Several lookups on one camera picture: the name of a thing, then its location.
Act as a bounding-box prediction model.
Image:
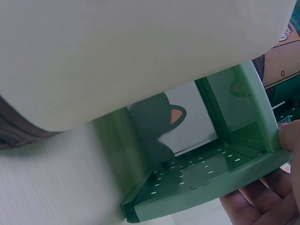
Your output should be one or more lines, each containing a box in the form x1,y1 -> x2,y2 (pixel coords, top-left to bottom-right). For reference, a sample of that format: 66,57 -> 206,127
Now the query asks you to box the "person's right hand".
221,121 -> 300,225

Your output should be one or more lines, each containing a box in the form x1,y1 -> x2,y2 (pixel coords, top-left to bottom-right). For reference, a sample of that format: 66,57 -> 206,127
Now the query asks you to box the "green perforated shelf rack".
92,60 -> 294,225

